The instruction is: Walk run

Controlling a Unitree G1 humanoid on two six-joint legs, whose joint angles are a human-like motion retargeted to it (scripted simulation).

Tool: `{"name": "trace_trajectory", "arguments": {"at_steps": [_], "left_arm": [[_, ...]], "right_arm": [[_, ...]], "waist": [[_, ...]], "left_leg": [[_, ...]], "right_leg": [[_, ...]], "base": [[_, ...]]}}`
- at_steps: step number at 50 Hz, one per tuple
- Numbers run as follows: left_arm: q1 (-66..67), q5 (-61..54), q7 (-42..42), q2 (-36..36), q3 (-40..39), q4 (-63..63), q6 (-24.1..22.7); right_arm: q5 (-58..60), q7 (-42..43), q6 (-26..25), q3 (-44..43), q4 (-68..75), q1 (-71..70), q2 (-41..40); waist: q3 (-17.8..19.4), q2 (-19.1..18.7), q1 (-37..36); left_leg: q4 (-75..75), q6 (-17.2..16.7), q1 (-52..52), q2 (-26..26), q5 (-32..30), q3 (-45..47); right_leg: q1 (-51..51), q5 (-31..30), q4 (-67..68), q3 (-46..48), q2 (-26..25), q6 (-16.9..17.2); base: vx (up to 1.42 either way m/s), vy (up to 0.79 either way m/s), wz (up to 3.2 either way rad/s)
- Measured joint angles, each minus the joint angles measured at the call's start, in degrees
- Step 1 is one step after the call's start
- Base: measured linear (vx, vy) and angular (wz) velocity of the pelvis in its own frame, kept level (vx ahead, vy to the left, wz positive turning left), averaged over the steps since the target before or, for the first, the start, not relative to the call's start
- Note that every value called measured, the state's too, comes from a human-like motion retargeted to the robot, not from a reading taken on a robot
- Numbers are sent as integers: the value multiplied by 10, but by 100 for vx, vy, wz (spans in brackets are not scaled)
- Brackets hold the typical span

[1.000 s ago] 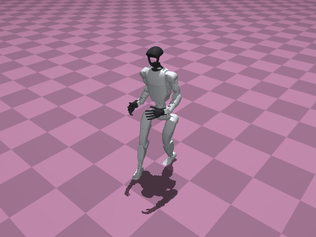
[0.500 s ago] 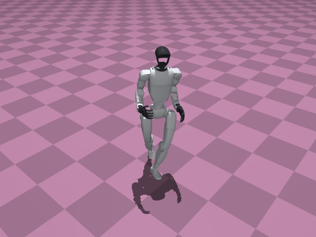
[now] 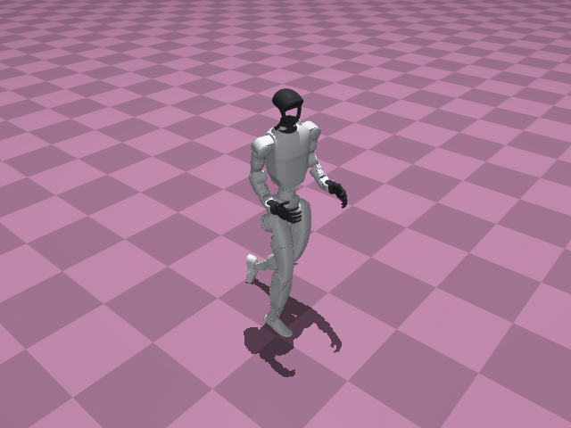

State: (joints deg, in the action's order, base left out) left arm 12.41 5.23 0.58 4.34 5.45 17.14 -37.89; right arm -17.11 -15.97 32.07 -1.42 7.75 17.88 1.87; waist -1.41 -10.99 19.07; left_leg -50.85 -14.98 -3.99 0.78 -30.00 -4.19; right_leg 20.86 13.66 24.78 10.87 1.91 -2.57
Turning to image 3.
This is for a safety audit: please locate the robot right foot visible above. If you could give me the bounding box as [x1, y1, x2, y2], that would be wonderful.
[263, 313, 293, 337]

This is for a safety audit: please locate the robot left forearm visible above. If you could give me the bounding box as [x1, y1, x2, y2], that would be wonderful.
[310, 156, 335, 193]

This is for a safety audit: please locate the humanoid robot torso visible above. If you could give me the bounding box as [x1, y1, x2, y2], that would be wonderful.
[265, 120, 310, 213]

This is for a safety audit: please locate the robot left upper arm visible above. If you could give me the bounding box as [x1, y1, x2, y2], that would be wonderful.
[303, 120, 321, 168]

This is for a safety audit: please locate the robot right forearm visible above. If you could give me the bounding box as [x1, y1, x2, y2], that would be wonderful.
[249, 173, 276, 213]

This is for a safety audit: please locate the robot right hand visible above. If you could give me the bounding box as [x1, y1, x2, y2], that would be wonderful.
[267, 200, 302, 223]

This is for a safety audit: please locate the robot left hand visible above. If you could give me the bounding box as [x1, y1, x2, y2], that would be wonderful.
[325, 180, 347, 208]

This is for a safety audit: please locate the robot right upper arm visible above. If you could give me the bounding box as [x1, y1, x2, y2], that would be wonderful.
[250, 135, 274, 184]

